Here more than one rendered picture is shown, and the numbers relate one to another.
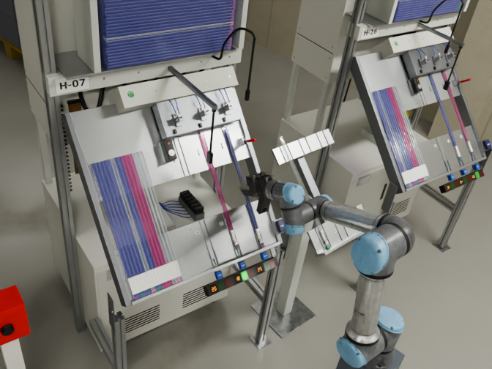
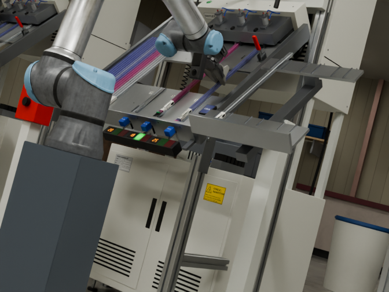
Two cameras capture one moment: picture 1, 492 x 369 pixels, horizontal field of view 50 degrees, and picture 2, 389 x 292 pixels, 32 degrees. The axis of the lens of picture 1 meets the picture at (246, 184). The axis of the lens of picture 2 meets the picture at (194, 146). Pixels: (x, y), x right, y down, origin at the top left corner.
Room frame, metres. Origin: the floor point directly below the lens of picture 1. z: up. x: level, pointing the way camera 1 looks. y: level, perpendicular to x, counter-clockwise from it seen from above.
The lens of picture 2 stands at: (1.21, -2.36, 0.57)
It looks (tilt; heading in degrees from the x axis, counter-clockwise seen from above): 2 degrees up; 79
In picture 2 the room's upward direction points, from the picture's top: 15 degrees clockwise
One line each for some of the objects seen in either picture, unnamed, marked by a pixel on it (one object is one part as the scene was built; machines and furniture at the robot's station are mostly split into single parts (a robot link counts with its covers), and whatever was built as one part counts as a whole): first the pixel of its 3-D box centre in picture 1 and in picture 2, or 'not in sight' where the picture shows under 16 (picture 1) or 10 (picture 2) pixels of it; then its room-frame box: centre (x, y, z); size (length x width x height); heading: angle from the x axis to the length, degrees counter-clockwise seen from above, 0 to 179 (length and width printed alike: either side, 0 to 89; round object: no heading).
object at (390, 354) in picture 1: (376, 346); (77, 134); (1.26, -0.57, 0.60); 0.15 x 0.15 x 0.10
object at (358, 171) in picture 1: (382, 141); not in sight; (2.69, -0.76, 0.65); 1.01 x 0.73 x 1.29; 39
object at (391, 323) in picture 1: (384, 328); (88, 90); (1.26, -0.57, 0.72); 0.13 x 0.12 x 0.14; 133
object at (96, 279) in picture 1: (140, 245); (201, 241); (1.90, 0.49, 0.31); 0.70 x 0.65 x 0.62; 129
